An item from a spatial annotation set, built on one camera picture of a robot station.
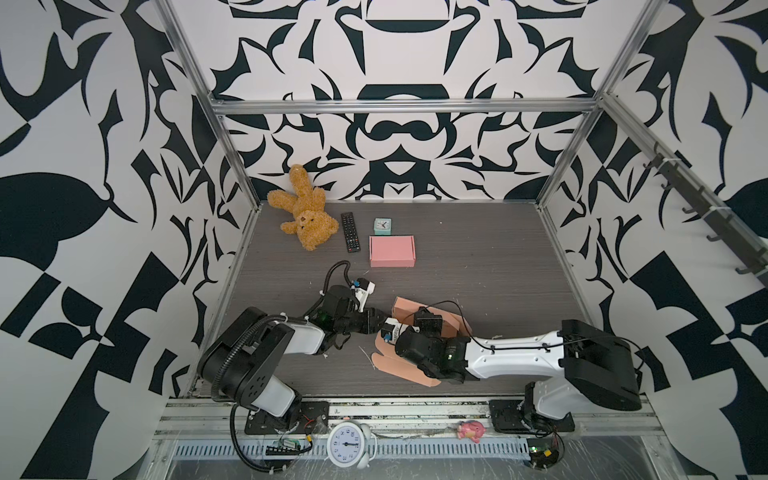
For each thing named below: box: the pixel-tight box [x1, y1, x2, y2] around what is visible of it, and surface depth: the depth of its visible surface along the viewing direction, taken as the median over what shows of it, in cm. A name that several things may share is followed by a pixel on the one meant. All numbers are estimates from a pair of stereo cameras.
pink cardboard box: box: [369, 235, 416, 268], surface depth 104 cm
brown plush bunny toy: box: [267, 164, 339, 251], surface depth 107 cm
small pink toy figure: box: [457, 420, 486, 444], surface depth 72 cm
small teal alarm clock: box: [373, 217, 393, 236], surface depth 113 cm
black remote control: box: [341, 212, 361, 253], surface depth 110 cm
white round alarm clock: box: [324, 421, 377, 469], surface depth 70 cm
